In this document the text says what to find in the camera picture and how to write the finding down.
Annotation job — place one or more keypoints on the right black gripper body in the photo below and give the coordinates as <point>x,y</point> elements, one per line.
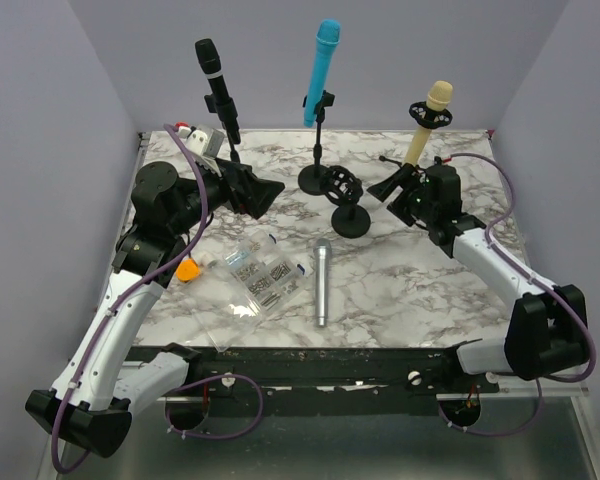
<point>414,199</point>

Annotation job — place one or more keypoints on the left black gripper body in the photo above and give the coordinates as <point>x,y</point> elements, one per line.
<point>218,189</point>

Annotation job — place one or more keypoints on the black round-base stand with clip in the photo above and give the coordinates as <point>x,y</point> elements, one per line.
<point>310,176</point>

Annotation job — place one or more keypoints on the black tripod shock-mount stand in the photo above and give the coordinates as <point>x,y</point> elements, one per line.
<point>428,119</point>

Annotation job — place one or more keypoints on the black shock-mount mic stand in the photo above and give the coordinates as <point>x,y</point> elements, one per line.
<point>344,190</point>

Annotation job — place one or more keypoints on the silver microphone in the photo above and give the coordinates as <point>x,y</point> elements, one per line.
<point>322,256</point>

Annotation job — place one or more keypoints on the cream microphone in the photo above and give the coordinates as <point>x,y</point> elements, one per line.
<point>440,94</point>

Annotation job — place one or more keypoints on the blue microphone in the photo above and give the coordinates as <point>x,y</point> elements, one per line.
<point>327,40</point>

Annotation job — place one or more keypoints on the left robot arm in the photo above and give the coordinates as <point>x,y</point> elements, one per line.
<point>88,405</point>

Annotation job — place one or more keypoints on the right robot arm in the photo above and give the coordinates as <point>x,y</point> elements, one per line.
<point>545,332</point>

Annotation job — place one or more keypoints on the black round-base mic stand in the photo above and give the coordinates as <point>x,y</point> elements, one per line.
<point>232,145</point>

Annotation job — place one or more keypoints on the black microphone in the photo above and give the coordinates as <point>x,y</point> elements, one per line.
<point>219,101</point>

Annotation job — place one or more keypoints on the orange plastic piece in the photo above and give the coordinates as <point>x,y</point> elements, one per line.
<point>187,270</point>

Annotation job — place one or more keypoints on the clear plastic screw box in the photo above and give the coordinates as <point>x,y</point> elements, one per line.
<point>250,283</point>

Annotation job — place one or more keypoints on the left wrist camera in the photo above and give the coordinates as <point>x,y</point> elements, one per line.
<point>204,142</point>

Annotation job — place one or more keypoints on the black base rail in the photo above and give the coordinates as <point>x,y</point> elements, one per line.
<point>310,382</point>

